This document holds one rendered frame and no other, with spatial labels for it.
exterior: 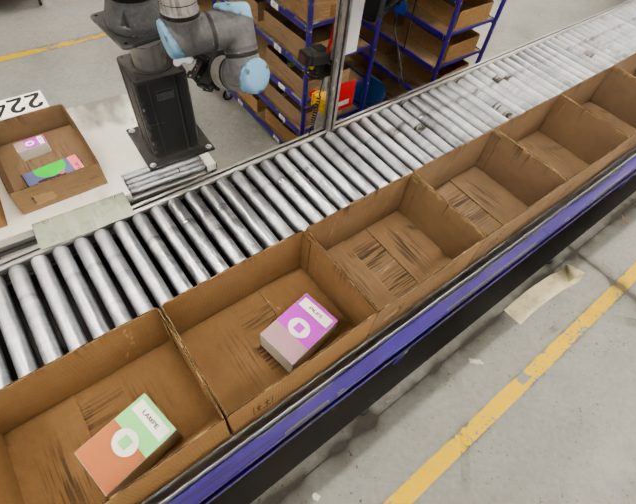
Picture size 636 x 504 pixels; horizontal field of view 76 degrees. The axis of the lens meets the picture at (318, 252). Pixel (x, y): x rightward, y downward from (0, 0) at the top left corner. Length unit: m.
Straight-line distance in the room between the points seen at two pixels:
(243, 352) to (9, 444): 0.51
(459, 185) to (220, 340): 0.95
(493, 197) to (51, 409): 1.40
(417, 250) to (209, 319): 0.64
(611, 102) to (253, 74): 1.59
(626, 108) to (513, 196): 0.80
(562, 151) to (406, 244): 0.84
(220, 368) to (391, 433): 1.09
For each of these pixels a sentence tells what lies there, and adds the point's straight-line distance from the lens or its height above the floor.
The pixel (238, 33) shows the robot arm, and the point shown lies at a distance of 1.18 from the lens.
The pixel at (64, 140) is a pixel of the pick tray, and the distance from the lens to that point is 1.90.
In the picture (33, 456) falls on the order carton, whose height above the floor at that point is 0.89.
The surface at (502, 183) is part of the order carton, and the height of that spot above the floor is 0.90.
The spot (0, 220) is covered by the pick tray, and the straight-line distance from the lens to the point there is 1.66.
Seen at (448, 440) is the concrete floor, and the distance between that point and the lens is 2.05.
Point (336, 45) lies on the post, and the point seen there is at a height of 1.12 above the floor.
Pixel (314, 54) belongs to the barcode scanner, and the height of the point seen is 1.09.
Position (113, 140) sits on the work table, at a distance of 1.85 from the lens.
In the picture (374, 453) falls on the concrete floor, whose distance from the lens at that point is 1.95.
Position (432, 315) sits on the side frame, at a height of 0.91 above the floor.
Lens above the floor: 1.88
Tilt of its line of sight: 54 degrees down
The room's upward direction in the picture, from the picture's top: 9 degrees clockwise
